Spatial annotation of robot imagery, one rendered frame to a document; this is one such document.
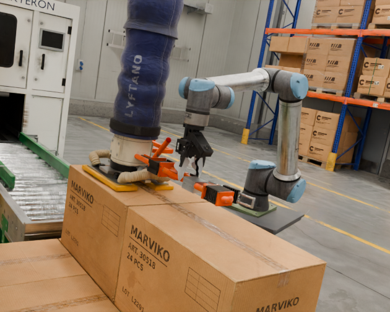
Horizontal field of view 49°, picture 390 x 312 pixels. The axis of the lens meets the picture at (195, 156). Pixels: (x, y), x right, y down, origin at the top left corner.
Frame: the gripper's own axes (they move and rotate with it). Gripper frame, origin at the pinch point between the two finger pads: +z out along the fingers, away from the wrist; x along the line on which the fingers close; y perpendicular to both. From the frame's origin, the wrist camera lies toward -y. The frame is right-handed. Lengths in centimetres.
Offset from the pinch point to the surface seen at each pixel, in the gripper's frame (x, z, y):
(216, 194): 2.9, -0.1, -19.6
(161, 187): -6.0, 11.7, 26.1
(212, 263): 18.7, 13.1, -39.9
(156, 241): 19.3, 18.1, -12.5
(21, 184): 11, 53, 167
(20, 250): 39, 53, 66
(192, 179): 2.5, -1.0, -5.0
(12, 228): 32, 58, 105
